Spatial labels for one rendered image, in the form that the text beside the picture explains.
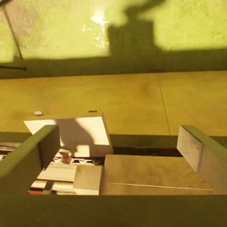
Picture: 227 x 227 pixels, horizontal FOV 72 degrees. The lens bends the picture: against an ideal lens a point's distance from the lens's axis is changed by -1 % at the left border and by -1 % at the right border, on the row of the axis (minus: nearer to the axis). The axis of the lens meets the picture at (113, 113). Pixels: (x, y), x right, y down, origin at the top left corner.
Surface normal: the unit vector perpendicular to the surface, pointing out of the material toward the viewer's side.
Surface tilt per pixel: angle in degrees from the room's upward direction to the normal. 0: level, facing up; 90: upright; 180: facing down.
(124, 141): 90
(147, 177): 80
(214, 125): 90
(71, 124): 0
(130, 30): 0
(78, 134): 0
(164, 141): 90
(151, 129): 90
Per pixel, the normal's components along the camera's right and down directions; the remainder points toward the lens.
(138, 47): -0.12, 0.63
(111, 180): -0.12, -0.66
